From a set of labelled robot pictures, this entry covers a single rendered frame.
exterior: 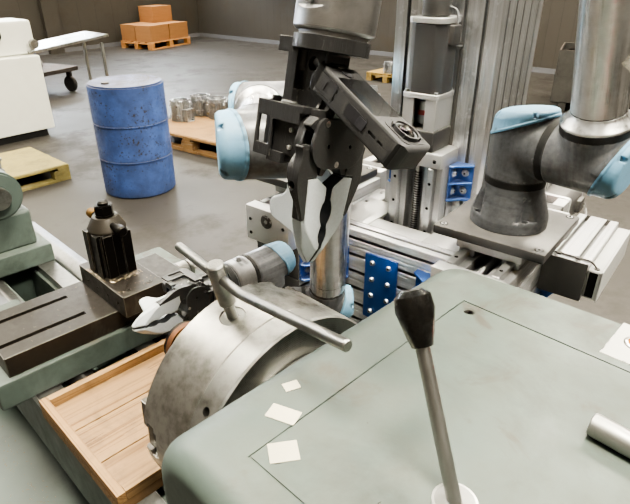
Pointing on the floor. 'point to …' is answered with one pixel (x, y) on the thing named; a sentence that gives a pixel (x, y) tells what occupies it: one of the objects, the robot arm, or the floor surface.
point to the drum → (132, 135)
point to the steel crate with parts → (561, 90)
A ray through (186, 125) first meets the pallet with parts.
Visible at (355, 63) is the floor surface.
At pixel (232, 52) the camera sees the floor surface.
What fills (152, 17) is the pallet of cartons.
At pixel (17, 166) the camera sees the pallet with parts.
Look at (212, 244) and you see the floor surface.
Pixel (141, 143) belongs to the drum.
